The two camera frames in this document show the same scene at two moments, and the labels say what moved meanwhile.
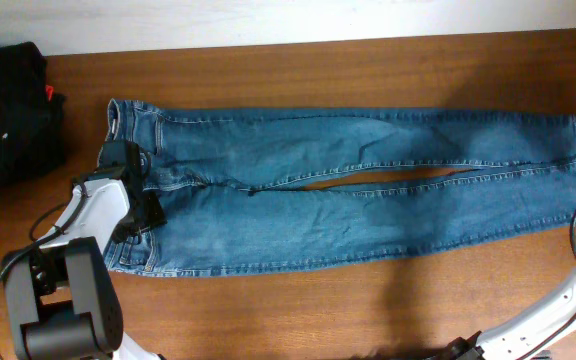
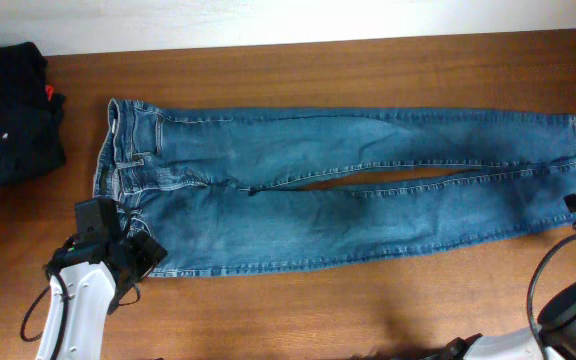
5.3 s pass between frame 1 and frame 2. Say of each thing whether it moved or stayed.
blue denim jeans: stayed
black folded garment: stayed
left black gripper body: moved
